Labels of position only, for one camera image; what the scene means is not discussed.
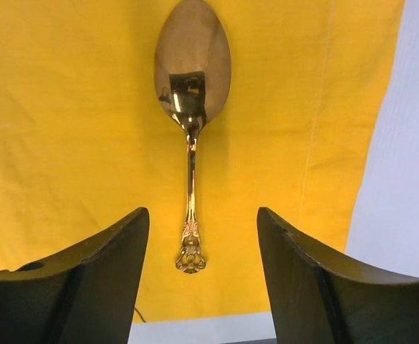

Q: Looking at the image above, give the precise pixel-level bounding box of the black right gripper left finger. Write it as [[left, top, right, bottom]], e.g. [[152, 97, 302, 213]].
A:
[[0, 207, 149, 343]]

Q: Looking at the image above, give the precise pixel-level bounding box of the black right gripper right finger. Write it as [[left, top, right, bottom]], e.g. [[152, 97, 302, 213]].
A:
[[256, 207, 419, 343]]

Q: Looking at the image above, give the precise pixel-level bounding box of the yellow pikachu place mat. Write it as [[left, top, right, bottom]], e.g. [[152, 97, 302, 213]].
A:
[[0, 1, 404, 322]]

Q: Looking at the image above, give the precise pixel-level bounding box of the gold spoon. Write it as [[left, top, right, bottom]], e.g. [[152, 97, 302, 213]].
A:
[[154, 1, 231, 274]]

